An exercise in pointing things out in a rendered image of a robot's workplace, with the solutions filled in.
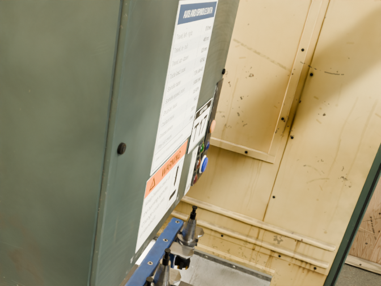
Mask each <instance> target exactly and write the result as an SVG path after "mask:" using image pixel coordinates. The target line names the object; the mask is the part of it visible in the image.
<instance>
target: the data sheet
mask: <svg viewBox="0 0 381 286"><path fill-rule="evenodd" d="M217 3H218V0H185V1H179V6H178V10H177V17H176V23H175V29H174V33H173V40H172V47H171V53H170V60H169V64H168V70H167V77H166V83H165V87H164V94H163V100H162V107H161V111H160V118H159V124H158V131H157V135H156V141H155V148H154V154H153V161H152V165H151V171H150V175H152V174H153V173H154V172H155V171H156V170H157V168H158V167H159V166H160V165H161V164H162V163H163V162H164V161H165V160H166V159H167V158H168V157H169V156H170V155H171V154H172V153H173V152H174V151H175V150H176V149H177V148H178V147H179V146H180V145H181V144H182V143H183V142H184V141H185V140H186V139H187V138H188V137H189V136H190V135H191V131H192V126H193V121H194V116H195V112H196V107H197V101H198V96H199V92H200V87H201V81H202V76H203V73H204V67H205V62H206V56H207V53H208V47H209V43H210V37H211V32H212V28H213V23H214V17H215V12H216V8H217Z"/></svg>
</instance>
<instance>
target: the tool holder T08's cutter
mask: <svg viewBox="0 0 381 286"><path fill-rule="evenodd" d="M190 262H191V259H190V258H188V259H181V258H180V257H179V256H176V258H175V262H174V264H175V266H177V269H180V270H182V269H183V268H185V269H186V270H187V269H188V268H189V265H190Z"/></svg>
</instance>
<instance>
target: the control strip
mask: <svg viewBox="0 0 381 286"><path fill-rule="evenodd" d="M223 79H224V78H222V79H221V80H220V81H219V82H217V86H216V89H215V94H214V99H213V104H212V108H211V113H210V117H209V122H208V127H207V130H206V135H205V140H204V141H201V142H200V145H199V147H198V152H197V154H198V155H201V157H198V158H197V159H196V163H195V165H194V171H197V170H198V172H195V173H194V174H193V177H192V180H191V186H194V184H193V182H194V178H195V176H196V175H197V177H198V178H197V181H198V180H199V178H200V177H201V175H202V172H201V166H202V163H203V161H204V158H205V157H206V155H207V152H208V151H206V146H207V144H208V141H210V138H211V133H210V127H211V124H212V122H213V120H214V119H215V114H216V111H217V107H218V102H219V97H220V94H221V89H222V84H223ZM203 143H204V145H205V147H204V151H203V152H202V153H201V154H200V150H201V147H202V144H203ZM199 159H200V160H201V165H200V167H199V168H198V169H197V164H198V161H199Z"/></svg>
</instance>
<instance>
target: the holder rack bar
mask: <svg viewBox="0 0 381 286"><path fill-rule="evenodd" d="M183 224H184V221H183V220H180V219H178V218H174V217H173V218H171V220H170V222H169V223H168V224H167V226H166V227H165V229H164V230H163V231H162V233H161V235H160V236H159V237H158V239H157V240H156V242H155V243H154V244H153V246H152V248H151V249H150V250H149V252H148V253H147V255H146V256H145V257H144V259H143V261H142V262H141V263H140V265H139V266H138V268H137V269H136V270H135V272H134V274H132V276H131V278H130V279H129V280H128V282H127V283H126V285H125V286H145V285H146V283H147V281H146V278H147V277H152V276H151V275H152V273H153V272H154V270H155V268H156V267H157V265H158V264H159V263H160V260H161V259H163V256H164V255H165V252H164V250H165V249H166V248H169V246H170V244H171V243H172V241H175V239H176V238H177V234H179V233H180V232H179V231H180V229H181V227H182V225H183Z"/></svg>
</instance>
